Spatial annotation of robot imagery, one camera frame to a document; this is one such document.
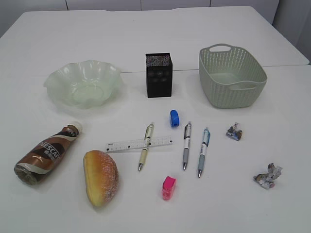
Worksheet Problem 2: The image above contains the sugared bread bun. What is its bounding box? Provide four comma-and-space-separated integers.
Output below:
83, 150, 119, 207

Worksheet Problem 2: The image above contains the paper ball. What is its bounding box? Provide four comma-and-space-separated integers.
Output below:
253, 163, 283, 190
226, 122, 242, 141

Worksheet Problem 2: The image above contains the brown Nescafe coffee bottle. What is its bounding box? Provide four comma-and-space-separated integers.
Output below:
14, 121, 83, 185

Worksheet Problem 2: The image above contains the beige retractable pen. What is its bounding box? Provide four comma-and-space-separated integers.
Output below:
138, 122, 154, 172

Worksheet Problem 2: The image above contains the blue pencil sharpener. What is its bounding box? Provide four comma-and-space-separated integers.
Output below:
170, 110, 180, 128

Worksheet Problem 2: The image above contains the grey retractable pen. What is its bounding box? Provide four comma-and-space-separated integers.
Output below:
182, 121, 191, 170

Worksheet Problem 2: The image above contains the black mesh pen holder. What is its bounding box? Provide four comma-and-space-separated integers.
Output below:
145, 53, 173, 98

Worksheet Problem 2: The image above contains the light blue retractable pen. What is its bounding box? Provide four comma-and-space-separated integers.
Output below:
197, 127, 210, 178

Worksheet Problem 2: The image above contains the pink pencil sharpener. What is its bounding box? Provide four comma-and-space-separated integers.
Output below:
162, 176, 177, 200

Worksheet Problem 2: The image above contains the green glass wavy plate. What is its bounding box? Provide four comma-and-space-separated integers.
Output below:
44, 60, 121, 109

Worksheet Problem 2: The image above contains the green plastic woven basket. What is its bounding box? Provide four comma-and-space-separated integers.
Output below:
199, 44, 267, 109

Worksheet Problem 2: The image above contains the clear plastic ruler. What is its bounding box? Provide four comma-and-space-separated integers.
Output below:
104, 136, 173, 152

